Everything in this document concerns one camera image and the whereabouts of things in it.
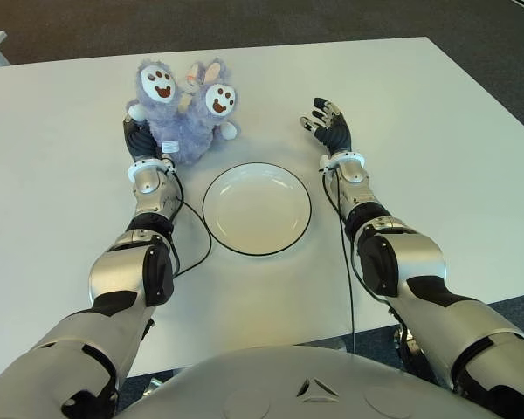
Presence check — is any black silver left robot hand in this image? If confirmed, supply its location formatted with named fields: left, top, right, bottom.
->
left=121, top=114, right=163, bottom=165

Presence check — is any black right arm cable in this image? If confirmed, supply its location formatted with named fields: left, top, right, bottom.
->
left=321, top=168, right=358, bottom=350

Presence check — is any black torso cable bundle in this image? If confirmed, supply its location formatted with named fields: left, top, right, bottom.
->
left=388, top=305, right=427, bottom=379

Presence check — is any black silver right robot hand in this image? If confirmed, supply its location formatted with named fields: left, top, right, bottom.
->
left=299, top=97, right=355, bottom=156

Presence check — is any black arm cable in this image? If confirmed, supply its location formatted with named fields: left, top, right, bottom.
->
left=321, top=168, right=358, bottom=350
left=168, top=168, right=214, bottom=280

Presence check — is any grey robot torso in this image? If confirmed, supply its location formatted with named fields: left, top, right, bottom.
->
left=113, top=344, right=464, bottom=419

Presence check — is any white plate black rim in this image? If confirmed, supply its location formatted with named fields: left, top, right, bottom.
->
left=201, top=161, right=314, bottom=258

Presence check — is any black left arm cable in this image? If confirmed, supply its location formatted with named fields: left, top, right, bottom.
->
left=168, top=168, right=214, bottom=280

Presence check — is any purple plush bunny doll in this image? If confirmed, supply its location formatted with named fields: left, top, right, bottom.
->
left=125, top=58, right=241, bottom=167

